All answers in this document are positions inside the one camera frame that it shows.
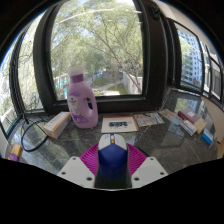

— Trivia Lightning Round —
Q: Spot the yellow and purple book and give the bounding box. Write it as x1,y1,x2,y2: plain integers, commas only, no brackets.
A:
7,143,24,162

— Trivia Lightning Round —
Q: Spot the white and orange carton box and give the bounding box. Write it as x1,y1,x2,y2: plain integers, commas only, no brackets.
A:
43,111,73,140

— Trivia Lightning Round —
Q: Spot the blue and white computer mouse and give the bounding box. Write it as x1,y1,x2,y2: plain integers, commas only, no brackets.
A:
97,133,130,181

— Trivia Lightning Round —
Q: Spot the colourful printed pamphlet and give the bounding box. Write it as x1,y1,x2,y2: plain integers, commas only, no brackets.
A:
134,112,165,128

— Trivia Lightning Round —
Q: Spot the black wire rack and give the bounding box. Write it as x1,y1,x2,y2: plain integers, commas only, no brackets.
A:
19,112,50,153

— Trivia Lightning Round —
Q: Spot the small blue box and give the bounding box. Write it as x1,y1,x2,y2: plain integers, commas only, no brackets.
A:
201,127,215,146

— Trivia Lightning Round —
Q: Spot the white framed picture card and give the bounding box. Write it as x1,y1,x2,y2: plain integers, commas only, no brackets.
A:
100,115,140,134

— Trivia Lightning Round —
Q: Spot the teal and orange book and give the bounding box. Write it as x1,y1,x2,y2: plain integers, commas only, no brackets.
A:
160,108,184,126

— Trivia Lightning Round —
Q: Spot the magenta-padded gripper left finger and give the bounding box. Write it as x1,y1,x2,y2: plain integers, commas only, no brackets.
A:
57,143,100,190

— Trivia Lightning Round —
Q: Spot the small white book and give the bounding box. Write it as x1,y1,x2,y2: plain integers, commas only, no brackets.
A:
180,119,198,137

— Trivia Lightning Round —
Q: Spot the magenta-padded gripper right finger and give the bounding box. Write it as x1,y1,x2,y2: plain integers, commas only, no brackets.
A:
127,143,169,190

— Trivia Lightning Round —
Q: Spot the purple detergent bottle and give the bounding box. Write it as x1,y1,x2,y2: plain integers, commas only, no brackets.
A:
66,65,99,130

